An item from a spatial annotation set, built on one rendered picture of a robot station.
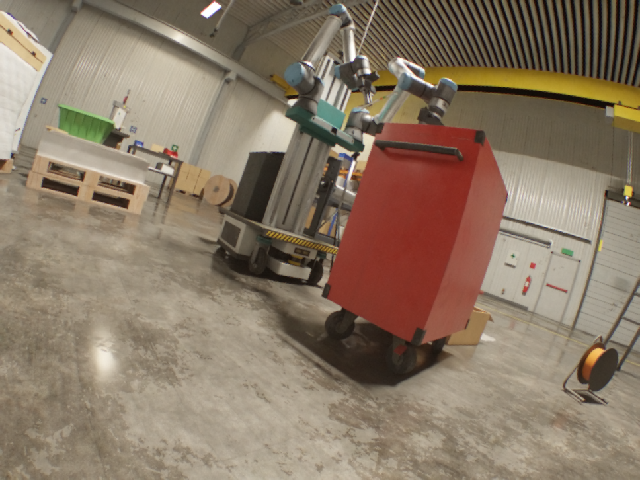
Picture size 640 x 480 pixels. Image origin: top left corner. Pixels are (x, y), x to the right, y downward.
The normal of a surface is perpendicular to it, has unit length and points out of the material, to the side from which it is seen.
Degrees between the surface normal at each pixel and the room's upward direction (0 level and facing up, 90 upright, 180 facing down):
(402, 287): 90
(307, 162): 90
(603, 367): 90
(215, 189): 90
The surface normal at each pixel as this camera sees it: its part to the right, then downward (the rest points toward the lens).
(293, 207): 0.58, 0.23
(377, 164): -0.65, -0.18
